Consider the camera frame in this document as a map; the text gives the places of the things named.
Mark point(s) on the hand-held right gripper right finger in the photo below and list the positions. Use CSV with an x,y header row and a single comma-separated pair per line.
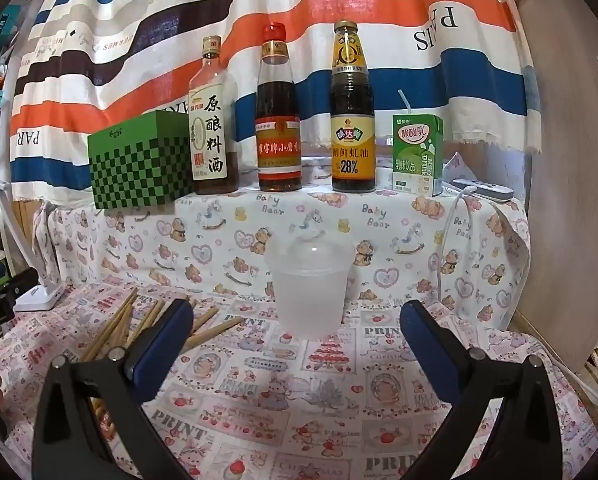
x,y
429,345

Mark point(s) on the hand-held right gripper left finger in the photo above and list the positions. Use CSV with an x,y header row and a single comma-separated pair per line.
x,y
164,340

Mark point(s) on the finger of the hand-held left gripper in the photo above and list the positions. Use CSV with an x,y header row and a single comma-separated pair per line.
x,y
24,280

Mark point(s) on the bundle of bamboo chopsticks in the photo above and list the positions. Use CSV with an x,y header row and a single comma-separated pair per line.
x,y
124,312

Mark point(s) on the clear plastic cup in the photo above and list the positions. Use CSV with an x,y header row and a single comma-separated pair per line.
x,y
309,300

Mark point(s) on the white desk lamp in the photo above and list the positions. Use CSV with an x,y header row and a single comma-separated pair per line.
x,y
34,300

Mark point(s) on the strawberry print tablecloth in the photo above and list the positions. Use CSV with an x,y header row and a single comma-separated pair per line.
x,y
299,400

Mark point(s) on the green checkered box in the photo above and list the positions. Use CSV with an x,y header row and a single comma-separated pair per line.
x,y
139,170

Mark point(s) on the white power strip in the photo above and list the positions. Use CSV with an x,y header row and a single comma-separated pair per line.
x,y
484,189

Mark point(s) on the green drink carton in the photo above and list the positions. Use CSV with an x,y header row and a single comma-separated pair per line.
x,y
411,160

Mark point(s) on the brown wooden board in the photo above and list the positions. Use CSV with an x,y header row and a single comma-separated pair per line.
x,y
564,210

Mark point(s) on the oyster sauce bottle yellow label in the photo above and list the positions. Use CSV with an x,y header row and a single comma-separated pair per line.
x,y
353,160

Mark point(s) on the cooking wine bottle white label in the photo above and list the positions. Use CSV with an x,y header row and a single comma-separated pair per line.
x,y
210,135

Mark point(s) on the sesame oil bottle red cap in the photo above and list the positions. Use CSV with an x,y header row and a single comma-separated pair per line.
x,y
279,150

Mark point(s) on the white drinking straw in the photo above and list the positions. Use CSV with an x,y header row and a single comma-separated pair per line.
x,y
404,100

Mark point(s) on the striped cloth backdrop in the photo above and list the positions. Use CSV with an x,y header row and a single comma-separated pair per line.
x,y
379,10

